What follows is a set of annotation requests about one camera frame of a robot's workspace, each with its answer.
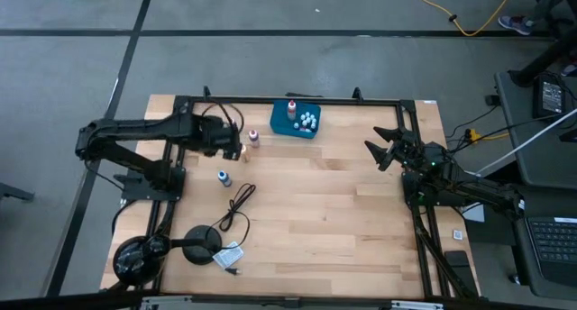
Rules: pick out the black headphones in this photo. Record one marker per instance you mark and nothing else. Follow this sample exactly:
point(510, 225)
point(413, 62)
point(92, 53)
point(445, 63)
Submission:
point(135, 260)

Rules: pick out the black desk leg bar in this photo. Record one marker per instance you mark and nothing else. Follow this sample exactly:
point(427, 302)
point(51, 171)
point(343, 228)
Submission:
point(536, 66)

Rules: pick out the large red food coloring bottle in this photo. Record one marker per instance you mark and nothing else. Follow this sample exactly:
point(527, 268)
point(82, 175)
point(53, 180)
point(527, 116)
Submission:
point(291, 112)

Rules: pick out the black aluminium table frame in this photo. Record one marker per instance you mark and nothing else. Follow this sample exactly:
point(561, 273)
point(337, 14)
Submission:
point(338, 100)

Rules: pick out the large blue food coloring bottle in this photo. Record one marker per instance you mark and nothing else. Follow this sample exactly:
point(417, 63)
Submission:
point(224, 178)

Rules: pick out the white rod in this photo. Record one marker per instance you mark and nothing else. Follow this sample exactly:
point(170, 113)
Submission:
point(518, 148)

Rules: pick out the black plug adapter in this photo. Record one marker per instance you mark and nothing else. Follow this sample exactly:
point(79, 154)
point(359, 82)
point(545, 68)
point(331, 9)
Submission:
point(491, 100)

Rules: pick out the person's leg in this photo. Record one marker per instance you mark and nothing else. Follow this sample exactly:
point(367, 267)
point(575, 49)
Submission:
point(543, 8)

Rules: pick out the large pink food coloring bottle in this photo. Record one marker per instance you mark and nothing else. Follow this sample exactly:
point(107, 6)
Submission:
point(254, 139)

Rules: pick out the black flat device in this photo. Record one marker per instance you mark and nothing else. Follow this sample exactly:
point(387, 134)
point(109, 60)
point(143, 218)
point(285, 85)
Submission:
point(457, 260)

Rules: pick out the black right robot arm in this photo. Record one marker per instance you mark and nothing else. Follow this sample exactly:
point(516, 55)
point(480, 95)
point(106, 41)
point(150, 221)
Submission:
point(487, 195)

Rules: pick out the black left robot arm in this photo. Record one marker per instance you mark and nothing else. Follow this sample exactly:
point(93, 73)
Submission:
point(135, 126)

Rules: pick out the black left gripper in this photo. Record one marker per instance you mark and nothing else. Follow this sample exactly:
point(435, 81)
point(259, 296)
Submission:
point(216, 136)

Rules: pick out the white paper sheet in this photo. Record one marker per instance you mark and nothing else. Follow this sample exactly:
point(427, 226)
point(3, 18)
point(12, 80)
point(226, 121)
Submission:
point(475, 213)

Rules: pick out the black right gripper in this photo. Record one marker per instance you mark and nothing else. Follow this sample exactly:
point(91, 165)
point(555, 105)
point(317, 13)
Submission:
point(405, 152)

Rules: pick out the small white code tag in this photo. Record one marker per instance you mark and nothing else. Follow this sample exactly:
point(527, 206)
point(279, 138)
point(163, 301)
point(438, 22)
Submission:
point(458, 234)

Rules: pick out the white label sticker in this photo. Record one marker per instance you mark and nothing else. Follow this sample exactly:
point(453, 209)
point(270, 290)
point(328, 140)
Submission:
point(429, 102)

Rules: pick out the blue plastic bin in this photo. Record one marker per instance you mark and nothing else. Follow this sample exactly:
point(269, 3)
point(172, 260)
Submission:
point(281, 125)

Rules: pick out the large yellow food coloring bottle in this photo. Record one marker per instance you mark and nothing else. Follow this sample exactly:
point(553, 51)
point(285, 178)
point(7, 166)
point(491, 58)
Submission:
point(246, 153)

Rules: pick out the black side desk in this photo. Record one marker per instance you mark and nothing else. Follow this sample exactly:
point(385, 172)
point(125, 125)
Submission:
point(514, 103)
point(516, 265)

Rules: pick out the black labelled power adapter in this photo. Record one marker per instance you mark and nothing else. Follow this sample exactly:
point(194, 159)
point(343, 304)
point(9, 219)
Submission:
point(551, 97)

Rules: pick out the person's shoe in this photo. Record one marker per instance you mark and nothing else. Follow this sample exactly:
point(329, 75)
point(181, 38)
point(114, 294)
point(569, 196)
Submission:
point(516, 25)
point(570, 70)

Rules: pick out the gray chair base leg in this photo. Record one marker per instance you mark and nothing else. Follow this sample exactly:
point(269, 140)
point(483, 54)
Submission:
point(13, 192)

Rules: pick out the black laptop keyboard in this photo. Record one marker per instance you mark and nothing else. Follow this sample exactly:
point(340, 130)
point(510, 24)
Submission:
point(554, 244)

